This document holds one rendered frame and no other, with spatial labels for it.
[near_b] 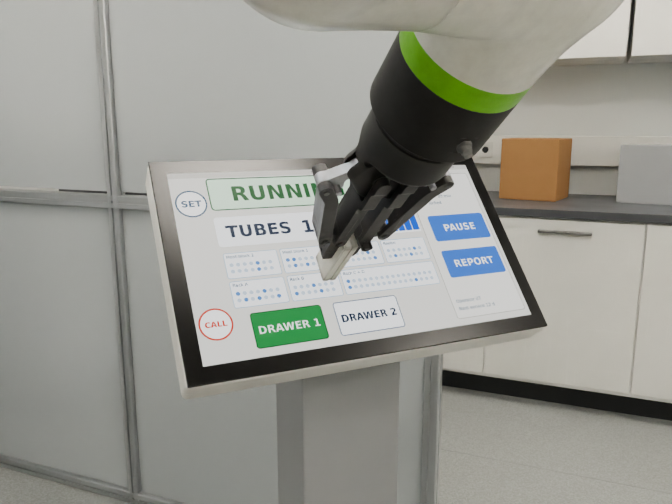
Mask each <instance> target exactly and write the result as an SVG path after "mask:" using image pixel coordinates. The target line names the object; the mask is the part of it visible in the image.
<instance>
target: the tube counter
mask: <svg viewBox="0 0 672 504"><path fill-rule="evenodd" d="M296 214H297V218H298V221H299V225H300V228H301V232H302V235H303V239H304V240H315V239H317V237H316V234H315V230H314V227H313V223H312V216H313V212H301V213H296ZM414 231H421V228H420V225H419V223H418V220H417V218H416V215H414V216H413V217H411V218H410V219H409V220H408V221H407V222H406V223H405V224H403V225H402V226H401V227H400V228H399V229H398V230H396V231H395V232H394V233H402V232H414Z"/></svg>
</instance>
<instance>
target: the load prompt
mask: <svg viewBox="0 0 672 504"><path fill-rule="evenodd" d="M205 184H206V188H207V193H208V198H209V202H210V207H211V211H226V210H244V209H262V208H280V207H298V206H314V201H315V193H316V182H315V179H314V176H313V175H298V176H268V177H239V178H210V179H205ZM349 186H350V180H349V179H348V180H346V181H345V182H344V186H343V187H342V188H341V190H342V195H341V196H337V197H338V201H339V203H340V201H341V199H342V198H343V196H344V194H345V193H346V191H347V189H348V188H349ZM339 203H338V204H339Z"/></svg>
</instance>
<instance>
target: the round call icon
mask: <svg viewBox="0 0 672 504"><path fill-rule="evenodd" d="M194 312H195V317H196V323H197V328H198V333H199V338H200V343H201V344H206V343H213V342H220V341H227V340H234V339H238V337H237V332H236V328H235V323H234V319H233V314H232V309H231V305H228V306H220V307H212V308H203V309H195V310H194Z"/></svg>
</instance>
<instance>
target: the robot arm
mask: <svg viewBox="0 0 672 504"><path fill-rule="evenodd" d="M243 1H244V2H245V3H246V4H248V5H249V6H250V7H251V8H252V9H254V10H255V11H257V12H258V13H260V14H261V15H263V16H264V17H266V18H268V19H270V20H272V21H274V22H276V23H278V24H281V25H283V26H286V27H290V28H293V29H298V30H303V31H313V32H332V31H399V32H398V34H397V36H396V38H395V40H394V42H393V44H392V46H391V47H390V49H389V51H388V53H387V55H386V57H385V59H384V61H383V63H382V65H381V67H380V69H379V71H378V72H377V74H376V76H375V78H374V80H373V82H372V85H371V89H370V103H371V107H372V109H371V110H370V112H369V114H368V116H367V118H366V120H365V121H364V123H363V126H362V129H361V133H360V138H359V142H358V145H357V146H356V147H355V148H354V149H353V150H352V151H351V152H349V153H348V154H347V155H346V157H345V158H344V164H341V165H339V166H336V167H333V168H331V169H328V168H327V166H326V165H325V164H323V163H319V164H316V165H314V166H313V167H312V173H313V176H314V179H315V182H316V193H315V201H314V208H313V216H312V223H313V227H314V230H315V234H316V237H317V240H318V244H319V249H320V250H319V252H318V254H317V255H316V260H317V263H318V267H319V270H320V274H321V277H322V280H323V281H328V280H335V279H336V278H337V276H338V275H339V274H340V272H341V271H342V269H343V268H344V267H345V265H346V264H347V262H348V261H349V259H350V258H351V257H352V256H354V255H355V254H357V253H358V251H359V250H360V248H361V251H363V252H366V251H369V250H371V249H373V246H372V243H371V240H372V239H373V237H377V236H378V239H379V240H385V239H387V238H388V237H390V236H391V235H392V234H393V233H394V232H395V231H396V230H398V229H399V228H400V227H401V226H402V225H403V224H405V223H406V222H407V221H408V220H409V219H410V218H411V217H413V216H414V215H415V214H416V213H417V212H418V211H419V210H421V209H422V208H423V207H424V206H425V205H426V204H427V203H429V202H430V201H431V200H432V199H433V198H434V197H436V196H438V195H439V194H441V193H443V192H445V191H446V190H448V189H450V188H451V187H453V185H454V182H453V179H452V177H451V175H450V172H449V169H450V168H451V167H452V165H453V164H454V163H456V162H461V161H465V160H467V159H469V158H471V157H473V156H474V155H475V154H476V153H477V152H478V151H479V150H480V149H481V148H482V147H483V145H484V144H485V143H486V142H487V141H488V139H489V138H490V137H491V136H492V134H493V133H494V132H495V131H496V130H497V128H498V127H499V126H500V125H501V124H502V122H503V121H504V120H505V119H506V117H507V116H508V115H509V114H510V113H511V111H512V110H513V109H514V108H515V106H516V105H517V104H518V103H519V102H520V100H521V99H522V98H523V97H524V95H525V94H526V93H527V92H528V91H529V89H530V88H531V87H532V86H533V85H534V83H535V82H536V81H537V80H538V79H539V78H540V76H541V75H542V74H543V73H544V72H545V71H546V70H547V69H548V68H549V67H550V66H551V65H552V64H553V63H554V62H555V61H556V60H557V59H558V58H559V57H560V56H561V55H562V54H563V53H565V52H566V51H567V50H568V49H569V48H570V47H572V46H573V45H574V44H575V43H577V42H578V41H579V40H580V39H582V38H583V37H584V36H586V35H587V34H588V33H589V32H591V31H592V30H594V29H595V28H596V27H598V26H599V25H600V24H602V23H603V22H604V21H605V20H606V19H607V18H609V17H610V16H611V15H612V14H613V13H614V12H615V11H616V10H617V9H618V8H619V6H620V5H621V4H622V3H623V2H624V0H243ZM348 179H349V180H350V186H349V188H348V189H347V191H346V193H345V194H344V196H343V198H342V199H341V201H340V203H339V201H338V197H337V196H341V195H342V190H341V188H342V187H343V186H344V182H345V181H346V180H348ZM338 203H339V204H338ZM386 220H388V224H386Z"/></svg>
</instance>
